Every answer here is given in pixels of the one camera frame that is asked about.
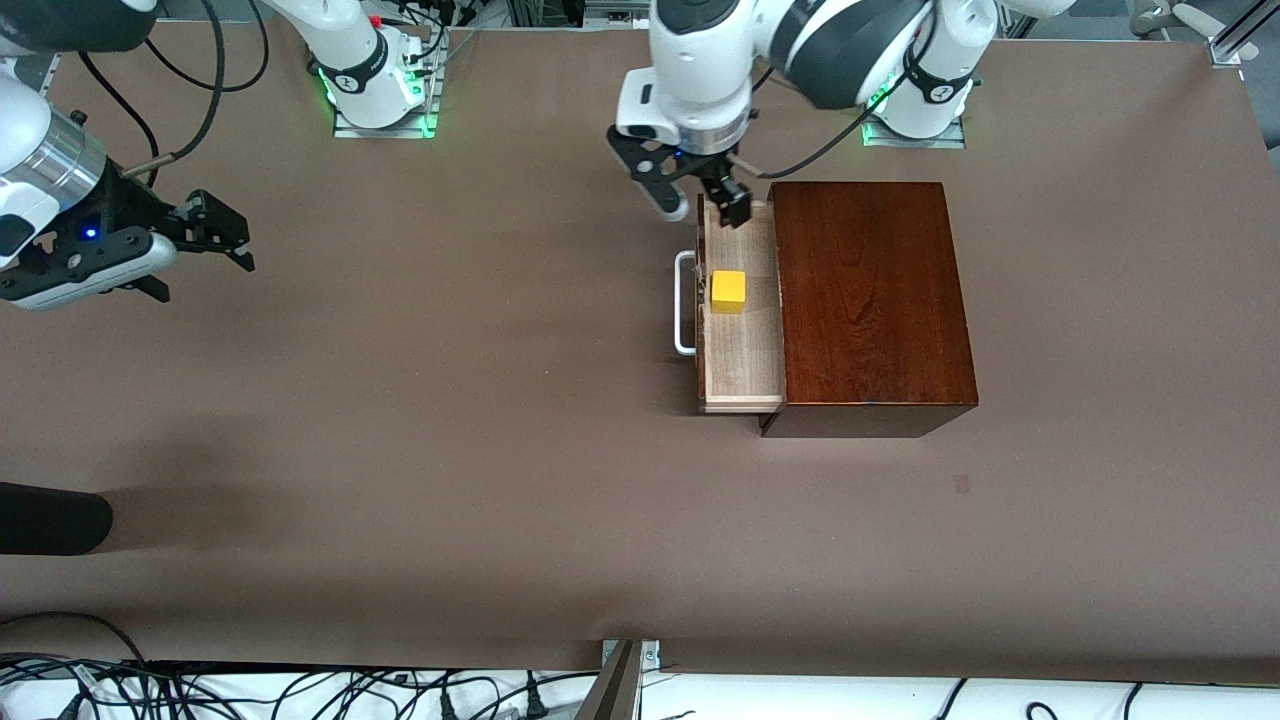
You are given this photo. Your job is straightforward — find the wooden drawer with white handle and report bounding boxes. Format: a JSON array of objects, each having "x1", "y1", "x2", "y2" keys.
[{"x1": 675, "y1": 195, "x2": 787, "y2": 414}]

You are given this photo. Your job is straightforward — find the dark wooden box casing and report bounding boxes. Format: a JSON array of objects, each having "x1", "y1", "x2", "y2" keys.
[{"x1": 760, "y1": 182, "x2": 979, "y2": 439}]

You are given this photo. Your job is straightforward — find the black cylinder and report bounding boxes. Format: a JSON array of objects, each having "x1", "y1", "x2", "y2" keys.
[{"x1": 0, "y1": 482, "x2": 114, "y2": 557}]

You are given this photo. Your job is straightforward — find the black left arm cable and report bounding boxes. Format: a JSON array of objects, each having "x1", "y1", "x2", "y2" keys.
[{"x1": 728, "y1": 30, "x2": 939, "y2": 181}]

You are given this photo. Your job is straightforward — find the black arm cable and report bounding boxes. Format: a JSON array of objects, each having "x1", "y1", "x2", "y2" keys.
[
  {"x1": 728, "y1": 30, "x2": 939, "y2": 181},
  {"x1": 78, "y1": 0, "x2": 271, "y2": 169}
]

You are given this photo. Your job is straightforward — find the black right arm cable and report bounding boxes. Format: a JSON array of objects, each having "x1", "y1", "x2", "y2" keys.
[{"x1": 78, "y1": 0, "x2": 271, "y2": 169}]

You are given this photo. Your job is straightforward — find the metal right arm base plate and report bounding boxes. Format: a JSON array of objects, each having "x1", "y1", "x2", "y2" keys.
[{"x1": 333, "y1": 40, "x2": 443, "y2": 141}]

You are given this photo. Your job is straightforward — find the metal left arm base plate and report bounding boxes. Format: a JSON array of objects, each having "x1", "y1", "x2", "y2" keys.
[{"x1": 862, "y1": 85, "x2": 969, "y2": 151}]

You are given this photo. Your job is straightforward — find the tangled black cables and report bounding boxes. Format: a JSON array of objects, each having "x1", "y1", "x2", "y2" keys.
[{"x1": 0, "y1": 610, "x2": 601, "y2": 720}]

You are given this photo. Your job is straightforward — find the aluminium post with bracket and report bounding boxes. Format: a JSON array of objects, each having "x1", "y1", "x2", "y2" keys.
[{"x1": 575, "y1": 638, "x2": 664, "y2": 720}]

